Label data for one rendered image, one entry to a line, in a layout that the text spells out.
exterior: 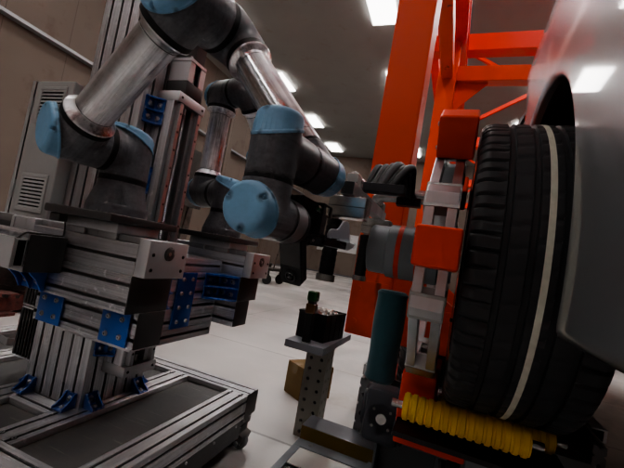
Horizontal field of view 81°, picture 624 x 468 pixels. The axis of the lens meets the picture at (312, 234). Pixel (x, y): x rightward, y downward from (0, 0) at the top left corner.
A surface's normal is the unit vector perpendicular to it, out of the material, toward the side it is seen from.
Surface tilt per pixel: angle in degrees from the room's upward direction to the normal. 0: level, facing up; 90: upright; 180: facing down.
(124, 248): 90
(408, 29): 90
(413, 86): 90
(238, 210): 90
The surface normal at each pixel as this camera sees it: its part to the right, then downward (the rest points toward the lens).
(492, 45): -0.35, -0.11
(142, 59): 0.15, 0.73
